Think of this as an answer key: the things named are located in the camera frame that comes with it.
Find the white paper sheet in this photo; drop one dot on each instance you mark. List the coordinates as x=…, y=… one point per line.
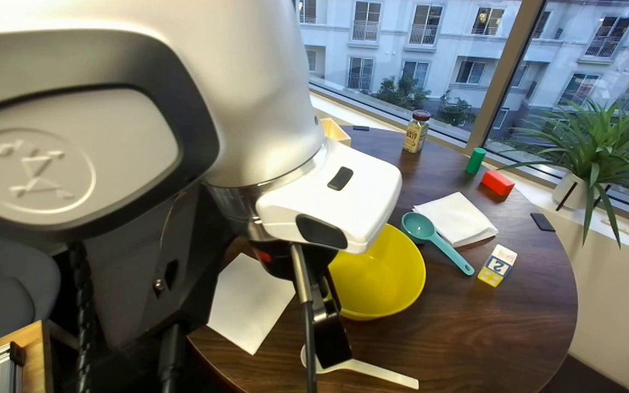
x=245, y=302

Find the yellow plastic bowl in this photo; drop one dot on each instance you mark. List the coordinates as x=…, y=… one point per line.
x=383, y=284

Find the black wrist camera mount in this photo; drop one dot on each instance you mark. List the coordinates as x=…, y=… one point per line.
x=141, y=277

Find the white plant pot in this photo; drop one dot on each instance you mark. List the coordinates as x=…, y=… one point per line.
x=573, y=193

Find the green block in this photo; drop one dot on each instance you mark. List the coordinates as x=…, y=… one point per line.
x=475, y=163

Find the small yellow white card box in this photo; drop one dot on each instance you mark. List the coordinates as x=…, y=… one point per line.
x=496, y=268

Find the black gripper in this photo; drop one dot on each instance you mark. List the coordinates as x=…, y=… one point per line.
x=280, y=263

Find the white plastic spoon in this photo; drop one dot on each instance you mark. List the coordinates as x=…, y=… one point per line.
x=372, y=373

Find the green potted plant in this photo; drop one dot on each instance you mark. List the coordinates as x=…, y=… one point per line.
x=606, y=145

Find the grey armchair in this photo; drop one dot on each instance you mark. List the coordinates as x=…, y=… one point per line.
x=0, y=292

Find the wooden board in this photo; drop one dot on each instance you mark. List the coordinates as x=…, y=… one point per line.
x=33, y=363

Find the teal measuring scoop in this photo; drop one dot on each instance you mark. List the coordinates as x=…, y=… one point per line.
x=431, y=236

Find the red block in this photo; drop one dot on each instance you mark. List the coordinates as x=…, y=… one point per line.
x=496, y=185

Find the brown window frame post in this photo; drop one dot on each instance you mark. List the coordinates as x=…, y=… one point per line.
x=503, y=66

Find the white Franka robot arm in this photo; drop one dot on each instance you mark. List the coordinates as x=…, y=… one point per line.
x=257, y=73

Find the yellow jar with dark lid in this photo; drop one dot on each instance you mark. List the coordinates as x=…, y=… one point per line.
x=416, y=135

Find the white apartment building outside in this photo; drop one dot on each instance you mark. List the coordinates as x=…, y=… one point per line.
x=402, y=45

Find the white folded napkin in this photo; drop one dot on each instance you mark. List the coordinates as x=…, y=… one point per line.
x=457, y=217

